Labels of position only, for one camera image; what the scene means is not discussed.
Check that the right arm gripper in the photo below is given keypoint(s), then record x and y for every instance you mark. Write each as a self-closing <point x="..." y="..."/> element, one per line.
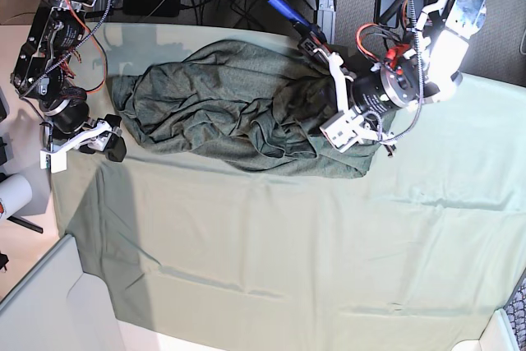
<point x="111" y="144"/>

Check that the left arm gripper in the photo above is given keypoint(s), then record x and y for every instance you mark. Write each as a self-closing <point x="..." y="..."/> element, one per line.
<point x="320" y="98"/>

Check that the green T-shirt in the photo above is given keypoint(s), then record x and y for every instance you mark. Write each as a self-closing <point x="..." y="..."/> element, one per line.
<point x="239" y="103"/>

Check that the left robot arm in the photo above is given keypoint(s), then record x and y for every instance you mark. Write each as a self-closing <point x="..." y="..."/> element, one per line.
<point x="415" y="48"/>

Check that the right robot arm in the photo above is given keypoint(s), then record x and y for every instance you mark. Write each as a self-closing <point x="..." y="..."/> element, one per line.
<point x="43" y="78"/>

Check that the blue orange clamp on cloth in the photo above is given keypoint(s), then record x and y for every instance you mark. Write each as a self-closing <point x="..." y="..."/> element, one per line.
<point x="313" y="42"/>

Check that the white paper roll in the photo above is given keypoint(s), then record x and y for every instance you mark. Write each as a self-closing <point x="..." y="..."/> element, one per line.
<point x="15" y="194"/>

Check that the black stick on table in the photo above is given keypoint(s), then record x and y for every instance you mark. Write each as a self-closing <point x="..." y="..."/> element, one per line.
<point x="26" y="224"/>

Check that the light green table cloth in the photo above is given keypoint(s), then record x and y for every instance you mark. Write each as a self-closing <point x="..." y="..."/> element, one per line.
<point x="415" y="255"/>

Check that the black power adapter left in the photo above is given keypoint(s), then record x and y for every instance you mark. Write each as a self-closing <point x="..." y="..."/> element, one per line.
<point x="157" y="8"/>

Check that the aluminium frame leg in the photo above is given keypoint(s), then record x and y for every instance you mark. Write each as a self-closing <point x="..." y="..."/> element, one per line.
<point x="326" y="1"/>

